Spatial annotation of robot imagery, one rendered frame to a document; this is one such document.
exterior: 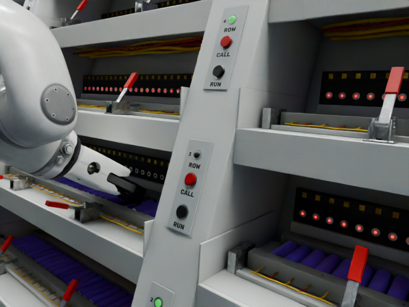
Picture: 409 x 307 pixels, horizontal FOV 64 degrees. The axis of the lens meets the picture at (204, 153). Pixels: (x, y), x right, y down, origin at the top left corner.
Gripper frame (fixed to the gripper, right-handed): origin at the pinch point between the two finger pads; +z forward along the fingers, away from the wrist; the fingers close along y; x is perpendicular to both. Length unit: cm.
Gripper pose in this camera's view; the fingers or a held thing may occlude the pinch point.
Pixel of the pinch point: (128, 191)
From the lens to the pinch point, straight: 62.3
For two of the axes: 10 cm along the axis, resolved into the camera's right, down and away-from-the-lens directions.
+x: -3.6, 8.9, -2.8
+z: 4.9, 4.3, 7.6
